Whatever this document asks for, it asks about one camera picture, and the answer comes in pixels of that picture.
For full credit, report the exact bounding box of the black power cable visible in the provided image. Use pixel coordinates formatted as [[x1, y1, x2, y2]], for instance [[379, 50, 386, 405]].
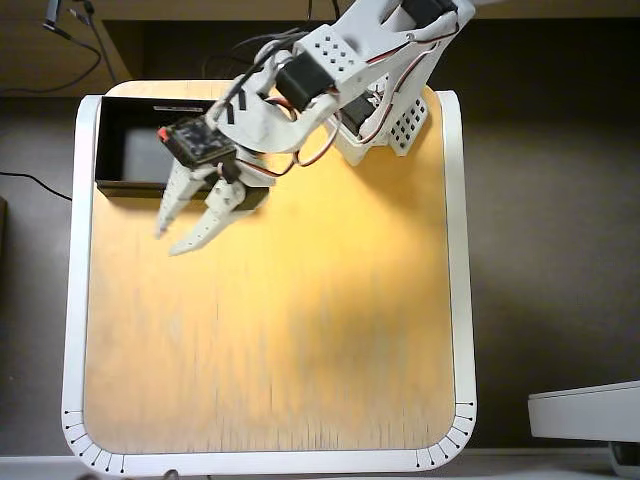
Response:
[[202, 27, 311, 79]]

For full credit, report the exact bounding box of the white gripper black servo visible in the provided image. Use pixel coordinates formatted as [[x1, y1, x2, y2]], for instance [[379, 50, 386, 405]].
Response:
[[153, 89, 337, 258]]

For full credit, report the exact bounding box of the black camera cable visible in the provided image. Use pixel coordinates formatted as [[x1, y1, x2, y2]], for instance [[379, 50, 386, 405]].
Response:
[[207, 27, 311, 126]]

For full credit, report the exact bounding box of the light wooden desk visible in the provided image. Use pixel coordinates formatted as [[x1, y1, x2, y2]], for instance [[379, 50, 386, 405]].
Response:
[[0, 0, 640, 99]]

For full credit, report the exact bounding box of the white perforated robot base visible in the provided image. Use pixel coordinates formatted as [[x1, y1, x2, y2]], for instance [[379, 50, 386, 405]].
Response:
[[327, 84, 432, 166]]

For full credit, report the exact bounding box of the white table rim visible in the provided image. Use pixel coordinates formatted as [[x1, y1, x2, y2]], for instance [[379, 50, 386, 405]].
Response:
[[60, 79, 479, 476]]

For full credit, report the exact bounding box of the red white black servo wire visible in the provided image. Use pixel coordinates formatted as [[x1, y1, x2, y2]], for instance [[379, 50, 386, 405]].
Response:
[[264, 97, 341, 179]]

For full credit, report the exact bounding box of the looped black cable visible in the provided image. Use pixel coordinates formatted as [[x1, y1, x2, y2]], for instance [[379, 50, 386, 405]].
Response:
[[0, 19, 104, 95]]

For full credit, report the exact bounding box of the thin black floor cable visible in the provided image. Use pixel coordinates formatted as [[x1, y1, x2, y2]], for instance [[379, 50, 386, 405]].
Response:
[[0, 171, 75, 203]]

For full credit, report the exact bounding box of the white plastic device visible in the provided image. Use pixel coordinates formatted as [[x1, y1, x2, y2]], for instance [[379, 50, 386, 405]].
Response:
[[527, 379, 640, 444]]

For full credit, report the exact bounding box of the straight black cable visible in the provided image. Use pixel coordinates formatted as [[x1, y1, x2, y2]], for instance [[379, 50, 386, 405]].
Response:
[[82, 0, 119, 85]]

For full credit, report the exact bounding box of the black cardboard bin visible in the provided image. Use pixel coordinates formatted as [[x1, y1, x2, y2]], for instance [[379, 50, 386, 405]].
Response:
[[93, 95, 249, 201]]

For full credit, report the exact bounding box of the black wrist camera board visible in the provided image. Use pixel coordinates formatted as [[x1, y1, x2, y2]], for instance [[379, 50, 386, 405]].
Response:
[[164, 115, 236, 169]]

